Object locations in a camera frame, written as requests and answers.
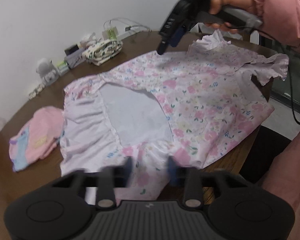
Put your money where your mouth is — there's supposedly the grey printed tin box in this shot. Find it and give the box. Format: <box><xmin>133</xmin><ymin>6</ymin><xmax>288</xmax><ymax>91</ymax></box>
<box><xmin>64</xmin><ymin>50</ymin><xmax>86</xmax><ymax>69</ymax></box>

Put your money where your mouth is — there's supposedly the pink sleeve left forearm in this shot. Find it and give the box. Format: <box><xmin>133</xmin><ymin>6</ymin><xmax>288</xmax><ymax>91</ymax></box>
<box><xmin>262</xmin><ymin>132</ymin><xmax>300</xmax><ymax>239</ymax></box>

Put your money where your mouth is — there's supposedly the green spray bottle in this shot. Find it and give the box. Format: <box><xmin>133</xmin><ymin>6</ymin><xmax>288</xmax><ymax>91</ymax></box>
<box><xmin>102</xmin><ymin>27</ymin><xmax>118</xmax><ymax>40</ymax></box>

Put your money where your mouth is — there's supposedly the white robot toy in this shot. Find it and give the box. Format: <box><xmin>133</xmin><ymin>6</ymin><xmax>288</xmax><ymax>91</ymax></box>
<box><xmin>36</xmin><ymin>58</ymin><xmax>59</xmax><ymax>87</ymax></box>

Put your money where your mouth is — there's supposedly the right hand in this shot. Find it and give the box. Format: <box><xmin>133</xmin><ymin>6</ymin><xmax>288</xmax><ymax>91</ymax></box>
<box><xmin>203</xmin><ymin>0</ymin><xmax>257</xmax><ymax>34</ymax></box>

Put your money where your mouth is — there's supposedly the folded cream floral garment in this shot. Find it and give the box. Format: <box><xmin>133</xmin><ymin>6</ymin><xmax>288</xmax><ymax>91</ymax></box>
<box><xmin>82</xmin><ymin>40</ymin><xmax>123</xmax><ymax>66</ymax></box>

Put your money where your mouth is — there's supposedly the pink floral dress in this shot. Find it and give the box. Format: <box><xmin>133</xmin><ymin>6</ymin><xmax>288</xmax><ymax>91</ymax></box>
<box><xmin>60</xmin><ymin>31</ymin><xmax>289</xmax><ymax>201</ymax></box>

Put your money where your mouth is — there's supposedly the pink sleeve right forearm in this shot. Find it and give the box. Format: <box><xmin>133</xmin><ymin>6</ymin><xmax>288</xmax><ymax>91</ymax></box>
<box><xmin>250</xmin><ymin>0</ymin><xmax>300</xmax><ymax>53</ymax></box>

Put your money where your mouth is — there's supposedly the black small box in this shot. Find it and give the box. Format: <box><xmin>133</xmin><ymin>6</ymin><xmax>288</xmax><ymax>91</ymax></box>
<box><xmin>64</xmin><ymin>44</ymin><xmax>79</xmax><ymax>56</ymax></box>

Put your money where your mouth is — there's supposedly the folded pink baby garment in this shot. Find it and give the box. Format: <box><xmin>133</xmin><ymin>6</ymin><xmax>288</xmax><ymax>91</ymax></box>
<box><xmin>9</xmin><ymin>106</ymin><xmax>64</xmax><ymax>172</ymax></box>

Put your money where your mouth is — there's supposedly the green card stack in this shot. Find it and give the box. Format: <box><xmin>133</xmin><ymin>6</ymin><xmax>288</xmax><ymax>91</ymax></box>
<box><xmin>56</xmin><ymin>60</ymin><xmax>70</xmax><ymax>76</ymax></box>

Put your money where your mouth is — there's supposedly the white tissue bundle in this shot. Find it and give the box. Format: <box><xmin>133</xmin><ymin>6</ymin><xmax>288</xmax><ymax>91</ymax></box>
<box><xmin>79</xmin><ymin>32</ymin><xmax>102</xmax><ymax>48</ymax></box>

